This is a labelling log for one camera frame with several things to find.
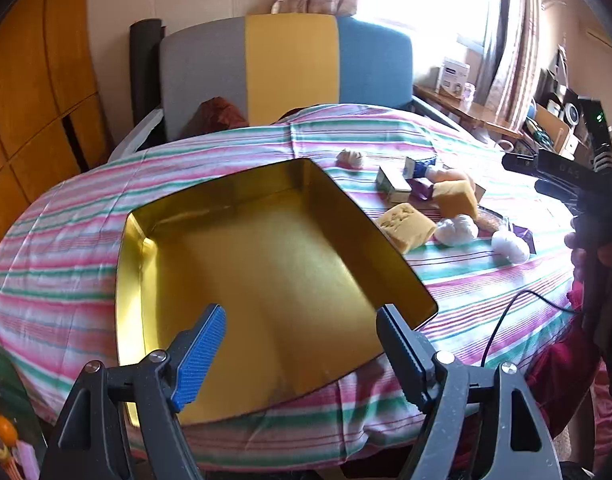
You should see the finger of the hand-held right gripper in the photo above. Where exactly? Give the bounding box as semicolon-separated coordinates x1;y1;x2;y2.
502;149;594;181
534;179;589;213

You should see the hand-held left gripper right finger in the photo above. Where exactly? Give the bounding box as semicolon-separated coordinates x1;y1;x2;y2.
376;305;561;480

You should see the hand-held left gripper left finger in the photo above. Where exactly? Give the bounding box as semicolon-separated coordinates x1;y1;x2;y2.
38;304;227;480

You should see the purple snack packet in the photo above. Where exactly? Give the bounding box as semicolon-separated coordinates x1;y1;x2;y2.
510;225;537;254
408;179;437;203

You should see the clear snack packet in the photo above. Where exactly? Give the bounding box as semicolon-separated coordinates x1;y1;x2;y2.
478;207;511;233

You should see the peach silicone dome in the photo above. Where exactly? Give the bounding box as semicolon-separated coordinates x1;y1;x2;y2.
431;166;474;186

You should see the plain yellow sponge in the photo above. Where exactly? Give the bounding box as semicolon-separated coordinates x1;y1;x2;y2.
432;180;481;221

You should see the blue tissue packet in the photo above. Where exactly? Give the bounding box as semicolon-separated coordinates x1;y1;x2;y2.
405;156;439;181

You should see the green and white small box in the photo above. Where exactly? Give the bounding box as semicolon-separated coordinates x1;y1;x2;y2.
375;165;414;206

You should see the embossed yellow sponge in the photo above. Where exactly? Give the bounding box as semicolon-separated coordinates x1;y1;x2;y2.
375;202;439;255

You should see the person's right forearm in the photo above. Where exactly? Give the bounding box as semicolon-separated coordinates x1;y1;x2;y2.
580;265;612;480

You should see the person's right hand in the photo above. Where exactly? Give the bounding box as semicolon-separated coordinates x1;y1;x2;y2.
564;230;612;273

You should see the cardboard box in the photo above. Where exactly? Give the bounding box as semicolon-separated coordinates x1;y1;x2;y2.
533;105;576;153

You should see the wooden side desk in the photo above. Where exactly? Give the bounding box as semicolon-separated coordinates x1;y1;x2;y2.
413;82;526;141

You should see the white carton box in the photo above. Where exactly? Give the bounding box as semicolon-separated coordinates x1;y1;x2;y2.
438;57;471;96

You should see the red clothing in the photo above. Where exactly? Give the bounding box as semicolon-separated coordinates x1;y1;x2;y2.
528;280;606;466

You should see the orange ball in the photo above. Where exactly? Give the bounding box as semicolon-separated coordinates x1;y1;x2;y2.
0;415;19;448

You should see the brown cloth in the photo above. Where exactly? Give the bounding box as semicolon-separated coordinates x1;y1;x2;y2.
196;96;249;131

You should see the grey yellow blue chair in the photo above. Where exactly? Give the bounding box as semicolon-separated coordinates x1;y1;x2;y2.
108;14;461;161

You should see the wooden wardrobe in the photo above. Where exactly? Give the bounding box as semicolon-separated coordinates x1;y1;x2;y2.
0;0;112;216

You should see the black cable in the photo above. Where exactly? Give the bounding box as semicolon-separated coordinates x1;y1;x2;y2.
480;289;586;368

